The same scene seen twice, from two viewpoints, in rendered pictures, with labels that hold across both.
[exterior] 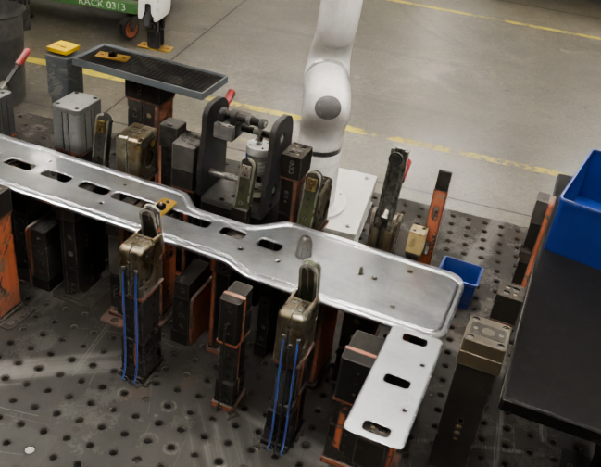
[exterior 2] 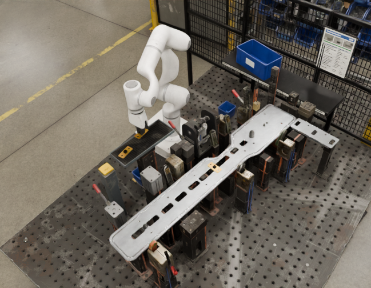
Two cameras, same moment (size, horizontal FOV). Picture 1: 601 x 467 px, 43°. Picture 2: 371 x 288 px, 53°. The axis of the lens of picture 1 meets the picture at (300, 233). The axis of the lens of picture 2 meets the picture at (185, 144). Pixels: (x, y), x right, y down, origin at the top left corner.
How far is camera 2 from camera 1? 1.95 m
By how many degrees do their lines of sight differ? 47
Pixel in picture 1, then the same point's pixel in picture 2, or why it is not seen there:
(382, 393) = (318, 136)
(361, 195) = not seen: hidden behind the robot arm
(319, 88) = (184, 95)
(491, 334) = (308, 106)
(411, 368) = (309, 127)
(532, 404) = (330, 108)
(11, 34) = not seen: outside the picture
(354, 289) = (271, 129)
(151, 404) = (260, 208)
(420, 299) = (279, 116)
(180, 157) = (190, 152)
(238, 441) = (280, 188)
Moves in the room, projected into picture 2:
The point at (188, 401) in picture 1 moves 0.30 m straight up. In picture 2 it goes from (260, 198) to (266, 167)
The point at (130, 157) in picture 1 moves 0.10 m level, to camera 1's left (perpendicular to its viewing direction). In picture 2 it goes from (181, 168) to (172, 181)
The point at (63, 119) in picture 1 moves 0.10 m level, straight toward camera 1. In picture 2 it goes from (156, 182) to (175, 183)
